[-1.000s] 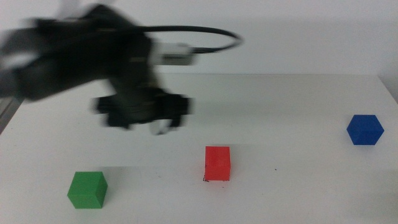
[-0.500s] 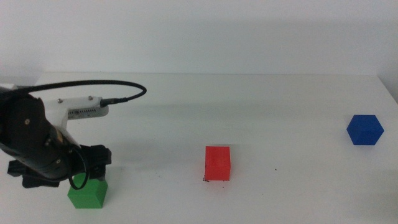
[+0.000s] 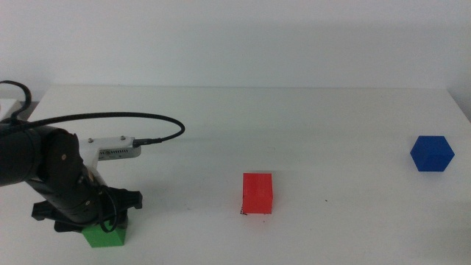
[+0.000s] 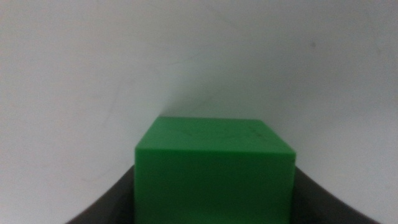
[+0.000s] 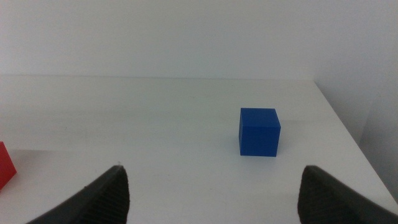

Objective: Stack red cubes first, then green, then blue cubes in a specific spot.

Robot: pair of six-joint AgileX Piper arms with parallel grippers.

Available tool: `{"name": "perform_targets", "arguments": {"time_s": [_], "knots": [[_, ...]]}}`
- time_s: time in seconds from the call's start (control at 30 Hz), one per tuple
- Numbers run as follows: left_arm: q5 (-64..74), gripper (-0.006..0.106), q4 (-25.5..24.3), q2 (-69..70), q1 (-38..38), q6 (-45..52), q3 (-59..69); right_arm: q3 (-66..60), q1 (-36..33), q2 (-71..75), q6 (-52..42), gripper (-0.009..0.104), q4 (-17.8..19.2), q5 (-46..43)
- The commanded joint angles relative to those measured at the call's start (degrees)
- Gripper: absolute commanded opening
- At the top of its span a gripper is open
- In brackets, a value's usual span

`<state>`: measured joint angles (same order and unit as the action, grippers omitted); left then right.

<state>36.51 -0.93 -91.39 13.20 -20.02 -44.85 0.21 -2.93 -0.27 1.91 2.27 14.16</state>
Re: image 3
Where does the green cube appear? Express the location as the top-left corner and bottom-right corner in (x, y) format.
(81, 217), (128, 249)

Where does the black camera cable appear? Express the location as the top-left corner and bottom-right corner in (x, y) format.
(0, 79), (186, 149)

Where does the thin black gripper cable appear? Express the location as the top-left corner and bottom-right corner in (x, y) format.
(96, 185), (119, 234)

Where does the red cube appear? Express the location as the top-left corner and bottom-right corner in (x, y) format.
(241, 172), (274, 215)

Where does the white wrist camera with mount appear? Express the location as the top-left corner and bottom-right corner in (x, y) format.
(78, 135), (143, 172)

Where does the blue cube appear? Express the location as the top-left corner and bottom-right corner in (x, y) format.
(409, 135), (456, 173)

